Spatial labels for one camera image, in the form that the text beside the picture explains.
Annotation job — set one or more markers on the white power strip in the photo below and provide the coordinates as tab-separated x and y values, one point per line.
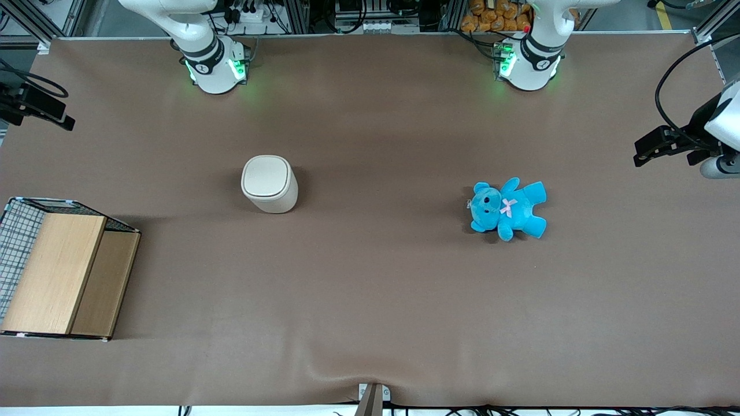
251	14

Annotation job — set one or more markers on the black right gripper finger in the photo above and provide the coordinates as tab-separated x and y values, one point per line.
67	122
44	103

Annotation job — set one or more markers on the cream plastic trash can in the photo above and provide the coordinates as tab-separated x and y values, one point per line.
269	184

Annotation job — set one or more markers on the wooden basket lid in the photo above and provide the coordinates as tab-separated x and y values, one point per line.
52	271

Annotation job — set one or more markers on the brown table cover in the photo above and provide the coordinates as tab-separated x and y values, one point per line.
381	289

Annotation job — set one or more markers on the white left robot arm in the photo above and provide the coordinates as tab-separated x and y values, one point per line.
531	64

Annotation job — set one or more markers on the aluminium frame profile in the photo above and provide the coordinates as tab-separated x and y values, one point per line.
716	23
34	22

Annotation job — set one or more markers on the blue teddy bear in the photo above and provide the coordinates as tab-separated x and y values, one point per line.
491	209

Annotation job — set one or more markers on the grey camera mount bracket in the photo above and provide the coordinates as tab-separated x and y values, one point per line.
373	400

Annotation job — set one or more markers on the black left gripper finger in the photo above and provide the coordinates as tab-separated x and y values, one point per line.
657	138
665	155

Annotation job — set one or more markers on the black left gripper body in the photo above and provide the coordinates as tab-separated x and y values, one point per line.
695	132

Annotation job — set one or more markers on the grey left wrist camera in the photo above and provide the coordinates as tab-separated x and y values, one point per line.
719	166

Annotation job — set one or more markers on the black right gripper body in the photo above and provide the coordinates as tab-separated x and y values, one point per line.
13	103

